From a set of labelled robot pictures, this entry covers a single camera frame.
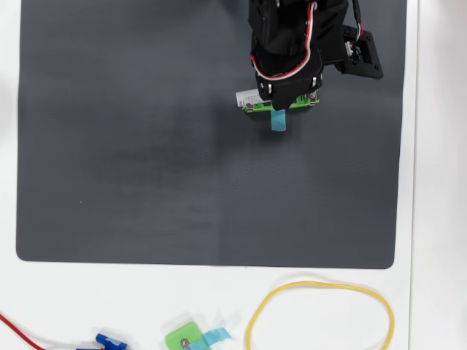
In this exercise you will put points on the crumpled blue tape piece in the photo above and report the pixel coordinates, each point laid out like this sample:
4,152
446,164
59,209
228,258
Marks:
219,335

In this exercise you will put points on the long blue masking tape strip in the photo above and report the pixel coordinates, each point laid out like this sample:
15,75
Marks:
278,122

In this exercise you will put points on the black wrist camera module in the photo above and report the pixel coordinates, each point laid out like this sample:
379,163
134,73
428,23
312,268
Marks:
365,62

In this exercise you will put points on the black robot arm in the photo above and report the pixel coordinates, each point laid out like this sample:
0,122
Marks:
284,18

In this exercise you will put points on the small green printed block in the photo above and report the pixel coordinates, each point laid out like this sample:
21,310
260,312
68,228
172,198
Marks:
178,335

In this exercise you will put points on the green battery holder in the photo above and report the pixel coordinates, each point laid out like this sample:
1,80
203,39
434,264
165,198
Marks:
303,100

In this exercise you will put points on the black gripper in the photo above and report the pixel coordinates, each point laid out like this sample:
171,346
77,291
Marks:
288,95

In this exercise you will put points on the white AA battery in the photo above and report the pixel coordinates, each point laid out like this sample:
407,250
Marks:
248,97

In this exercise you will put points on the dark grey textured mat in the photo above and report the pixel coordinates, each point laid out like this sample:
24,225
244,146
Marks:
182,200

